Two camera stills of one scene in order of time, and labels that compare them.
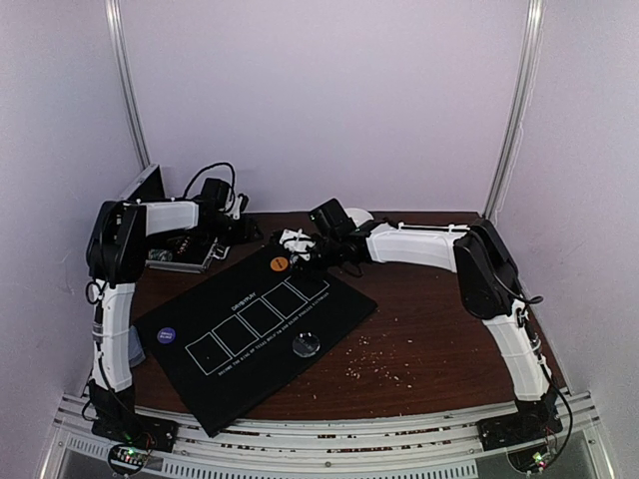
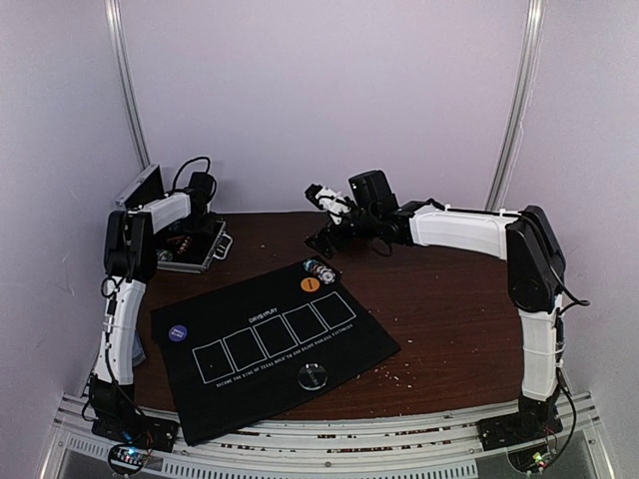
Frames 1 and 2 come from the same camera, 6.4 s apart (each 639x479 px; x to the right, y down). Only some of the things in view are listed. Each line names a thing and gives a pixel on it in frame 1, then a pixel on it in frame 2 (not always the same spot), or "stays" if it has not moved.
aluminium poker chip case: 174,250 stays
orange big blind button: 279,263 -> 310,284
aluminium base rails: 380,445 stays
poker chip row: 159,254 stays
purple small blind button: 166,335 -> 177,333
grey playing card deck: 136,352 stays
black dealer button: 306,344 -> 313,376
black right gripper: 310,254 -> 332,232
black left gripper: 246,235 -> 209,229
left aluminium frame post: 120,43 stays
